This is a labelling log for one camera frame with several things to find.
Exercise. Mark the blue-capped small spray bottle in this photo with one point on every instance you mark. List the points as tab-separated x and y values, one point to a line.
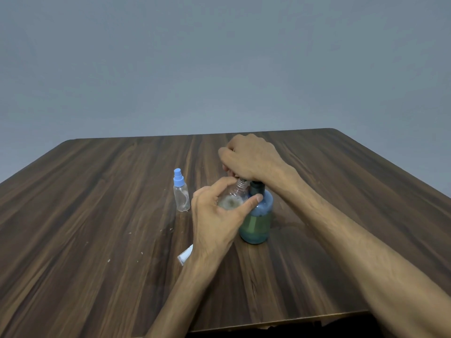
181	198

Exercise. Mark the blue green pump bottle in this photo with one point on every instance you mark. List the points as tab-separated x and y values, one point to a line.
257	221

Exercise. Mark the person's right forearm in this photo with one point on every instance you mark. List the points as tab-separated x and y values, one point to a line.
363	249

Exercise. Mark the person's right hand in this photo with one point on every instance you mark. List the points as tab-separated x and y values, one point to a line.
255	158

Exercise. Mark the clear small bottle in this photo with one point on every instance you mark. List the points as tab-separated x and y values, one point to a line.
234	198

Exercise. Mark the white spray cap with tube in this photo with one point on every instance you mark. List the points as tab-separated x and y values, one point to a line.
185	255

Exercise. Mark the person's left hand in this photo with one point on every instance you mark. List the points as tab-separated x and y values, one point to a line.
213	228

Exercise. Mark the person's left forearm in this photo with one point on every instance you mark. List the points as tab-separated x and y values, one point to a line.
179	299

